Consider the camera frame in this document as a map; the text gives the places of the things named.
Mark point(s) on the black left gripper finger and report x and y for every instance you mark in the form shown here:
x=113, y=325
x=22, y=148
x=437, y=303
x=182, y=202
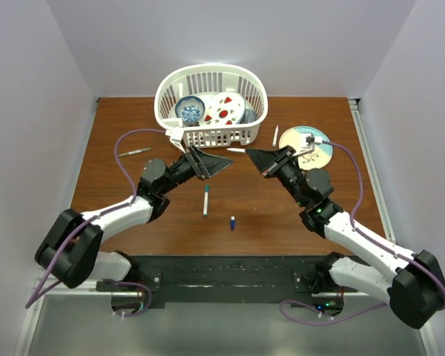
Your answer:
x=196, y=152
x=211, y=165

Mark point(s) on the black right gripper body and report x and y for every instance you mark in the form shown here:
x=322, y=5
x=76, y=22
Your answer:
x=286, y=172

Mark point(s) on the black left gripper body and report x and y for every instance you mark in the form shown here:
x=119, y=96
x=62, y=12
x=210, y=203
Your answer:
x=182, y=169

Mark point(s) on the white pen with blue end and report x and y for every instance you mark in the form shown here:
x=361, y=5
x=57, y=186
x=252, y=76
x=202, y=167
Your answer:
x=275, y=137

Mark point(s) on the white pen with dark-blue tip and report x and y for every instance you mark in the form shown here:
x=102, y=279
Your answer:
x=236, y=150

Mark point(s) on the white pen with teal tip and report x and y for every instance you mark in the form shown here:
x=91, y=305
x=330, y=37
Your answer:
x=205, y=204

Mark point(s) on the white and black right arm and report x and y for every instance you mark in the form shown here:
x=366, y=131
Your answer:
x=411, y=284

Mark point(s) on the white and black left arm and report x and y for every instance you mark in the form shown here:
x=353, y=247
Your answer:
x=70, y=249

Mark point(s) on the grey green pen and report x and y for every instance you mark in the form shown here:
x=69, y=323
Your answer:
x=135, y=152

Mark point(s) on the cream and blue plate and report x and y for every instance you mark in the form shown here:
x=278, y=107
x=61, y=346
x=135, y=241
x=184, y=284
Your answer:
x=319, y=158

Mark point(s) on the blue patterned bowl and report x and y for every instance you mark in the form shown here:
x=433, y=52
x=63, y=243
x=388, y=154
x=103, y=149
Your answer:
x=190, y=109

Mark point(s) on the grey cup in basket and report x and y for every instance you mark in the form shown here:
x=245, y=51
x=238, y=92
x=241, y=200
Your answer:
x=249, y=116

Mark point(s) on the white plastic dish basket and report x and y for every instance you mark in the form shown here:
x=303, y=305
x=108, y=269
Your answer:
x=204, y=81

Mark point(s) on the watermelon pattern plate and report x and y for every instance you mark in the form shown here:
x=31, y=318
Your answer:
x=225, y=108

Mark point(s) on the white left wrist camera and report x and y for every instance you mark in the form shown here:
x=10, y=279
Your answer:
x=175, y=136

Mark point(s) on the aluminium frame rail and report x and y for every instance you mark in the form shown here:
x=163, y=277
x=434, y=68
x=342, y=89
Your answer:
x=371, y=163

